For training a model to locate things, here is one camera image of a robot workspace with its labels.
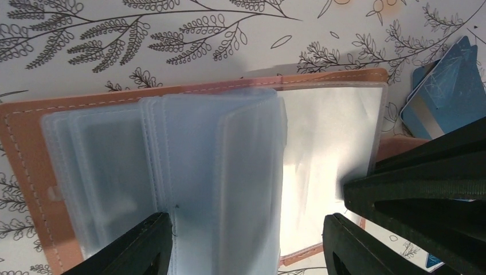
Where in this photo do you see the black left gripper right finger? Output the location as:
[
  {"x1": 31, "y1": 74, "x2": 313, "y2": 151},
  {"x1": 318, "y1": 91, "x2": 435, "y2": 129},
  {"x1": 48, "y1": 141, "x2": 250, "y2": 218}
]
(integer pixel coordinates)
[{"x1": 323, "y1": 213, "x2": 428, "y2": 275}]

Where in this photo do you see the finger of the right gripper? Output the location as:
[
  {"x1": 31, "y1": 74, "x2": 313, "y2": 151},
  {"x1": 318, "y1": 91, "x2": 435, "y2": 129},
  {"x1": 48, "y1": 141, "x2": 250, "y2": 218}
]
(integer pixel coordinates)
[
  {"x1": 343, "y1": 171, "x2": 485, "y2": 274},
  {"x1": 374, "y1": 118, "x2": 485, "y2": 174}
]

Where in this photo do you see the tan leather card holder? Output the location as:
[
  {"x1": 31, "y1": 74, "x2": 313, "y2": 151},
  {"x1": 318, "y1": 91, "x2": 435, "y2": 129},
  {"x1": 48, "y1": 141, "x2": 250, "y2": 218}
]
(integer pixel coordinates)
[{"x1": 1, "y1": 69, "x2": 424, "y2": 274}]

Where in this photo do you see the blue card upper pile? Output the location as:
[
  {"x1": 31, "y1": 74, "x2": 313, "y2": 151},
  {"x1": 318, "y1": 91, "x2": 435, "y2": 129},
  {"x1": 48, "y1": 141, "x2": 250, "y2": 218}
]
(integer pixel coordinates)
[{"x1": 400, "y1": 36, "x2": 485, "y2": 140}]

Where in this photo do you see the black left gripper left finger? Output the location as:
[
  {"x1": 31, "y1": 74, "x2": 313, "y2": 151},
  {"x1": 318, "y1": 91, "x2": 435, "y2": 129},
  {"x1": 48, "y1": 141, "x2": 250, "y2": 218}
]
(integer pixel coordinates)
[{"x1": 65, "y1": 213, "x2": 173, "y2": 275}]

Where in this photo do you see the floral patterned table mat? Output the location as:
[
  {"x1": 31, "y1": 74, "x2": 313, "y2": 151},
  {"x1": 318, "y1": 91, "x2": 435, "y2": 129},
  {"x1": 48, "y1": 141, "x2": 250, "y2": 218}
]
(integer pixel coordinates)
[{"x1": 1, "y1": 1, "x2": 485, "y2": 274}]

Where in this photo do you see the blue card middle upright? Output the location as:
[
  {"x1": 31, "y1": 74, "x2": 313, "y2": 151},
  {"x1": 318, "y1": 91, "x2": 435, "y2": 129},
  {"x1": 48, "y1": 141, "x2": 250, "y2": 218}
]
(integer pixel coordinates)
[{"x1": 425, "y1": 253, "x2": 444, "y2": 272}]

